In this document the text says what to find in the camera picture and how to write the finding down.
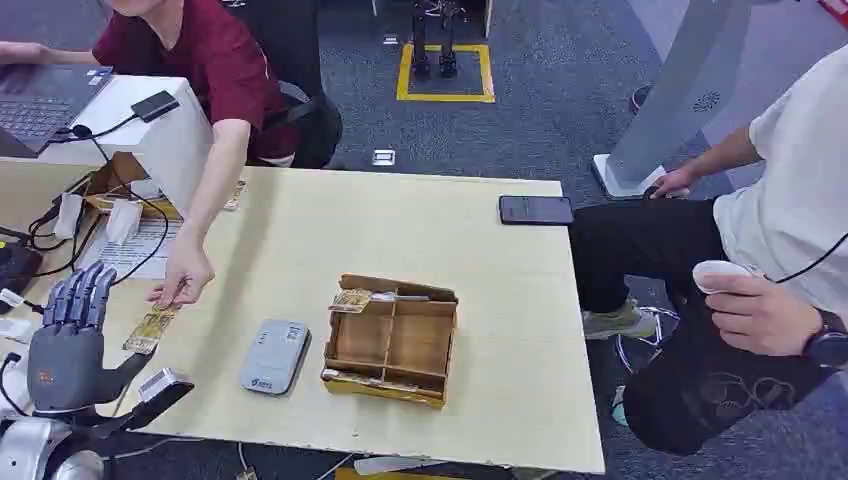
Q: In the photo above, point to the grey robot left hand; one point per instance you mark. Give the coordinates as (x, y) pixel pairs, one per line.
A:
(66, 361)

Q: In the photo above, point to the person's hand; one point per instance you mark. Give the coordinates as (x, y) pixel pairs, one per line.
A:
(762, 314)
(185, 272)

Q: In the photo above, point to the white handheld controller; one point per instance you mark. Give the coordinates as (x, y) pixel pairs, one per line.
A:
(719, 270)

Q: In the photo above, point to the yellow printed card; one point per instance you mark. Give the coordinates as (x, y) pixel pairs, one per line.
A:
(150, 329)

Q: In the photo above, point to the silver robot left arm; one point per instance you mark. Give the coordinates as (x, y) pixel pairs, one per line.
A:
(30, 450)

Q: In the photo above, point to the printed paper sheet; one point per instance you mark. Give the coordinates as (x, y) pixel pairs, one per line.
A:
(129, 250)

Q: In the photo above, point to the black wristwatch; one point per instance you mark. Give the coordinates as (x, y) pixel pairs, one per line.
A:
(828, 341)

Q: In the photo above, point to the white power adapter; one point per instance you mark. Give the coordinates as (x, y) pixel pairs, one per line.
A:
(124, 221)
(68, 215)

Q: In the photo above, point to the person in white top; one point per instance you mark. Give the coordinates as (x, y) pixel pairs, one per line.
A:
(782, 218)

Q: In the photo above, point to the black device on desk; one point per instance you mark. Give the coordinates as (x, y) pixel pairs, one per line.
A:
(14, 268)

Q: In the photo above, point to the brown cardboard box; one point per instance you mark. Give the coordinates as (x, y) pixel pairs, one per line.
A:
(116, 182)

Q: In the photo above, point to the grey card reader device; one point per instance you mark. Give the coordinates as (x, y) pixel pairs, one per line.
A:
(274, 358)

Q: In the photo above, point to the white box stand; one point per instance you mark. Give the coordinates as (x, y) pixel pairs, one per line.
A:
(166, 142)

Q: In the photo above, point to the pale green shoe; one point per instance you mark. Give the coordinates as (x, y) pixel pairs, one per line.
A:
(619, 321)

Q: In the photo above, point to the small black device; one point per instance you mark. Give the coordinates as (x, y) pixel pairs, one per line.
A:
(155, 105)

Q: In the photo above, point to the black office chair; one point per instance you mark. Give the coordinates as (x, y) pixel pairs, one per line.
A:
(311, 122)

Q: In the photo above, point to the person in red top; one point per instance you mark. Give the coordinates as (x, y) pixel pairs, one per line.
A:
(218, 66)

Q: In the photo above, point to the wooden card box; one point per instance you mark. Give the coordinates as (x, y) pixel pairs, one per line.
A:
(392, 344)

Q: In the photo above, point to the dark laptop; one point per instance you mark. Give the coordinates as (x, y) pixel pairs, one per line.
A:
(40, 102)

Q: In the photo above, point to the white floor sticker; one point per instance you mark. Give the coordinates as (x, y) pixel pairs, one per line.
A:
(383, 158)

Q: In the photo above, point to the white pillar stand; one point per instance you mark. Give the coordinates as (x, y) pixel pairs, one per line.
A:
(676, 93)

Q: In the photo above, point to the black smartphone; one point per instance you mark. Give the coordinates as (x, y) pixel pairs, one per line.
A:
(536, 210)

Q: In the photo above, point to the yellow floor tape square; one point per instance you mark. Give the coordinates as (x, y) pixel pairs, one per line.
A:
(446, 97)

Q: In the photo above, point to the black robot legs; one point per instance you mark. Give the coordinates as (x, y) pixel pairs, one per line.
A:
(434, 40)

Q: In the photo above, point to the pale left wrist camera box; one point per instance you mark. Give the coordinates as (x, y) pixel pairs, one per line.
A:
(162, 383)

